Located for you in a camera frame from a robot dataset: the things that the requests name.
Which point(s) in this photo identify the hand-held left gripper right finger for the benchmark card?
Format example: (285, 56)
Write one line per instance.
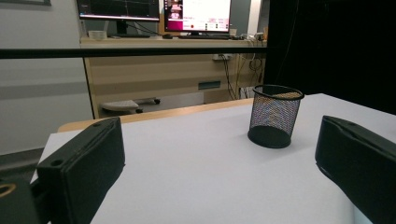
(361, 165)

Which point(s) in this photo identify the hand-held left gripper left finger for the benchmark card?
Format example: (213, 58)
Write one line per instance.
(84, 168)

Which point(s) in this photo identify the black mesh pen holder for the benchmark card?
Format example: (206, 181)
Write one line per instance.
(274, 118)

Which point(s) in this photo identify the white wheeled base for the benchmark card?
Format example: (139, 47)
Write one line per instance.
(120, 105)

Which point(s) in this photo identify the light wooden desk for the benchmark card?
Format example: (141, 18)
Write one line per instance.
(140, 74)

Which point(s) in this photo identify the white table cover sheet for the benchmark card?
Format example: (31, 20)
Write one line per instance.
(202, 174)

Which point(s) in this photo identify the black curtain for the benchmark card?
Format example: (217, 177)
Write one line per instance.
(336, 46)

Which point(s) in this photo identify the clear round container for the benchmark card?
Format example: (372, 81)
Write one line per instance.
(97, 34)

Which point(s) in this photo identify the black computer mouse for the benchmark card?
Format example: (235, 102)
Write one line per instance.
(167, 36)

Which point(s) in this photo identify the dark screen monitor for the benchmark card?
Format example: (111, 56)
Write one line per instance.
(118, 9)

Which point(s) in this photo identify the white power strip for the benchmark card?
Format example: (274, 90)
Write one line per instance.
(222, 57)

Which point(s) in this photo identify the black keyboard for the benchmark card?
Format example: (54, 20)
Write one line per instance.
(205, 36)

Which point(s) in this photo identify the bright screen monitor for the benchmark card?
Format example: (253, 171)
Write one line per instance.
(202, 12)

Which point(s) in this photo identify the black horizontal frame bar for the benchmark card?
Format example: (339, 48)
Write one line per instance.
(124, 52)

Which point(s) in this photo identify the dark wall frame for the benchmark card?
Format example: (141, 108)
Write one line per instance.
(25, 2)

